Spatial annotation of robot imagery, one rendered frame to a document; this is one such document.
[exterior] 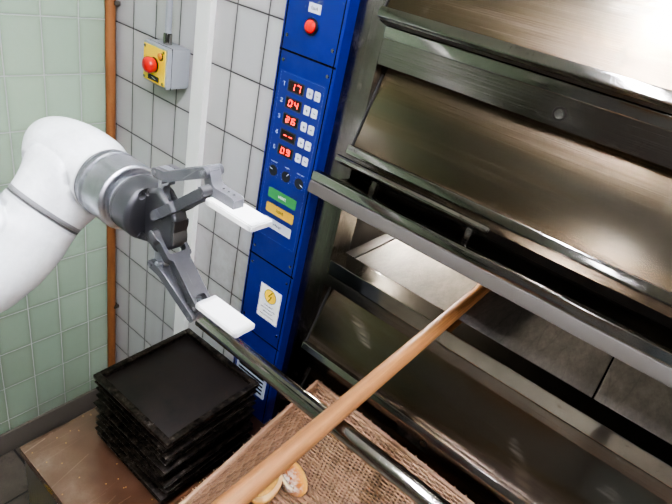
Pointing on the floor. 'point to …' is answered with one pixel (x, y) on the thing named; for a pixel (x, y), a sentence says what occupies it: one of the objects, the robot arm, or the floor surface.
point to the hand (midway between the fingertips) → (246, 277)
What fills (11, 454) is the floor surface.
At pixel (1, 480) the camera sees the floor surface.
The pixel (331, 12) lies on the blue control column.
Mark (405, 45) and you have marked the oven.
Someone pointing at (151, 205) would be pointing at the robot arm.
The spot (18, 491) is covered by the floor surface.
